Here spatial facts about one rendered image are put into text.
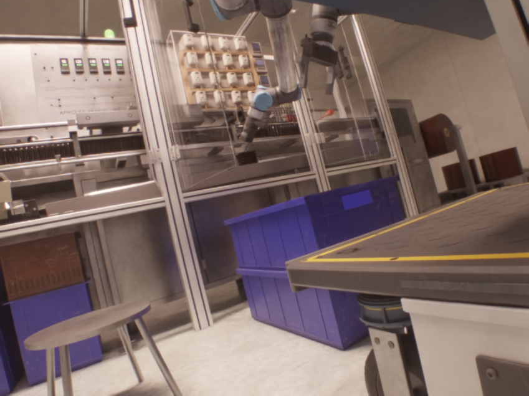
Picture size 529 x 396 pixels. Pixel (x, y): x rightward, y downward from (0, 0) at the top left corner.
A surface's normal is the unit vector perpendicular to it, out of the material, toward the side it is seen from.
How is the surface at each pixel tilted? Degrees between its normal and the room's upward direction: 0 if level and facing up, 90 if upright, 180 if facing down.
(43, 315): 90
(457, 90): 90
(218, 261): 90
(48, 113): 90
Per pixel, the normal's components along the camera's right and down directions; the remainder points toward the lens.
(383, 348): -0.84, 0.18
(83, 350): 0.51, -0.18
